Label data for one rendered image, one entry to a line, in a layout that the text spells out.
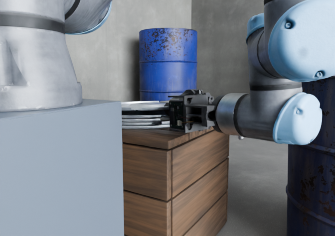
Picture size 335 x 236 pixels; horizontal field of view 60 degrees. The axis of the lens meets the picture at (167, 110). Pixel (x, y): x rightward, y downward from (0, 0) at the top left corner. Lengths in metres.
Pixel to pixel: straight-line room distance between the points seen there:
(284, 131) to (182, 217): 0.36
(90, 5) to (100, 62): 2.47
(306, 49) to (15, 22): 0.28
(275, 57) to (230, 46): 3.55
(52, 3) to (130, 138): 0.36
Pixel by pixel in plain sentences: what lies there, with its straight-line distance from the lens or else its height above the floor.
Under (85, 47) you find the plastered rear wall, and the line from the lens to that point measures 2.84.
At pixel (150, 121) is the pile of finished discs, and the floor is 0.37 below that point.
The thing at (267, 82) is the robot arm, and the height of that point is 0.47.
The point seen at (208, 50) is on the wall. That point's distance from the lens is 4.00.
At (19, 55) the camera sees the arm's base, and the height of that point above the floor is 0.51.
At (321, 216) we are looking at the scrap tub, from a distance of 0.77.
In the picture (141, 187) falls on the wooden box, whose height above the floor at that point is 0.24.
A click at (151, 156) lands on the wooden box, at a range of 0.62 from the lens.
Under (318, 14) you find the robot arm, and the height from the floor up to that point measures 0.54.
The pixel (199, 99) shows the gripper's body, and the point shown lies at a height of 0.43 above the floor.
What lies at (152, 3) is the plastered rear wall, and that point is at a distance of 3.57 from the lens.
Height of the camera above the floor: 0.49
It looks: 8 degrees down
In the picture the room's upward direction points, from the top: straight up
